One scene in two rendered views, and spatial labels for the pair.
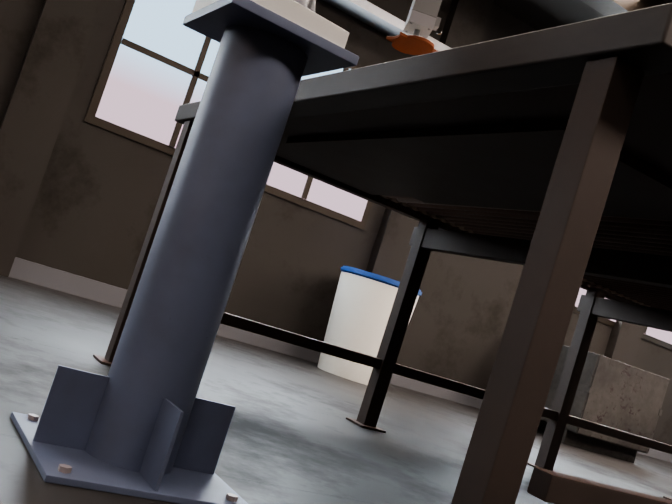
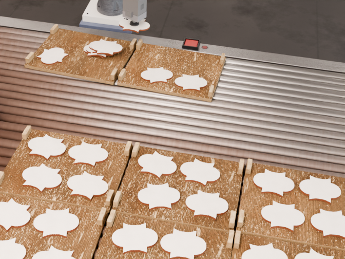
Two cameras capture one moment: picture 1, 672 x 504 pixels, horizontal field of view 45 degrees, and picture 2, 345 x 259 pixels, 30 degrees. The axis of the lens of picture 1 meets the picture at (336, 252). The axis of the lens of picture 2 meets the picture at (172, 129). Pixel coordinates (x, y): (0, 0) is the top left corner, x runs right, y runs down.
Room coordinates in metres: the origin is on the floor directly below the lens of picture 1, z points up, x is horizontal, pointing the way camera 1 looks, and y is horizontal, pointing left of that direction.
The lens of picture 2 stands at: (3.65, -1.93, 2.47)
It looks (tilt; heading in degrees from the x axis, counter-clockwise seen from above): 38 degrees down; 127
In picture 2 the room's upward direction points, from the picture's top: 4 degrees clockwise
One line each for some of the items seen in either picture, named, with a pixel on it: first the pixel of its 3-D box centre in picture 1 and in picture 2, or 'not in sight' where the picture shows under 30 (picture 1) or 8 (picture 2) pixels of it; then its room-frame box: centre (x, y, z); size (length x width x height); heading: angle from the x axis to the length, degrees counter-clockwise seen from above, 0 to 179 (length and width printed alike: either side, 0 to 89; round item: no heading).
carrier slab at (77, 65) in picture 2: not in sight; (82, 54); (1.82, -0.19, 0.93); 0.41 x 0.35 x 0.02; 24
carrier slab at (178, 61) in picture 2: not in sight; (173, 70); (2.20, -0.01, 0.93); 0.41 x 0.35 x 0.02; 25
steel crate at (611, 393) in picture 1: (575, 396); not in sight; (6.30, -2.09, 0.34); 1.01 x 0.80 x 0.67; 30
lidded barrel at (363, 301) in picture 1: (366, 327); not in sight; (5.57, -0.35, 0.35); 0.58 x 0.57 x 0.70; 30
